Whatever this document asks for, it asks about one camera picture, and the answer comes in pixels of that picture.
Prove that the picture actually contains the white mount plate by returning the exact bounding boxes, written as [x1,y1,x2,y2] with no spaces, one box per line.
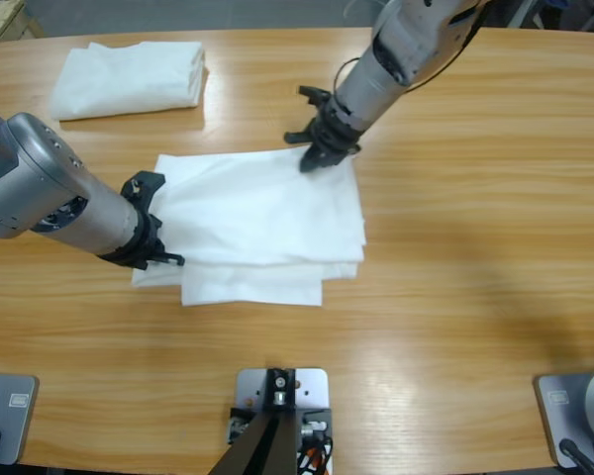
[235,366,332,412]

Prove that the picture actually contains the white T-shirt with small print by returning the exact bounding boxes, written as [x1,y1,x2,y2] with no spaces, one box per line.
[131,146,367,308]

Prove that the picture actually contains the orange clamp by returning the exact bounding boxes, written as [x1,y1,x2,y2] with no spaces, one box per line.
[296,441,336,475]

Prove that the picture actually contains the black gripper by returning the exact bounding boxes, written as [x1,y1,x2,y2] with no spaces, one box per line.
[283,93,365,173]
[98,195,185,271]

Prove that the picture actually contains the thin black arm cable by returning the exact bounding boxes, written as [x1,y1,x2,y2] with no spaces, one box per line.
[333,29,479,95]

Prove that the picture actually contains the wooden pallet stack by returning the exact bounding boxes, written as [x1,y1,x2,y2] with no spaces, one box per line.
[0,0,46,45]

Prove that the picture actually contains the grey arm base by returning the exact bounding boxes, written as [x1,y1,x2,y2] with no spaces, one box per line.
[0,373,39,466]
[534,366,594,469]

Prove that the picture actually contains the folded white T-shirt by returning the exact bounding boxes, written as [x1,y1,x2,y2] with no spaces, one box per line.
[48,41,208,122]

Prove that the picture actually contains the silver bracket fitting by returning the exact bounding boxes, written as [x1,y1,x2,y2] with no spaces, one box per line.
[227,415,251,442]
[300,418,328,441]

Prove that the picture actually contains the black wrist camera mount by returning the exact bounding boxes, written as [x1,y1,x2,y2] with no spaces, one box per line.
[298,85,332,108]
[120,170,168,205]

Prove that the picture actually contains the dark camera post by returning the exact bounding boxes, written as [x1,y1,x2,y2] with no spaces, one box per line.
[210,366,298,475]

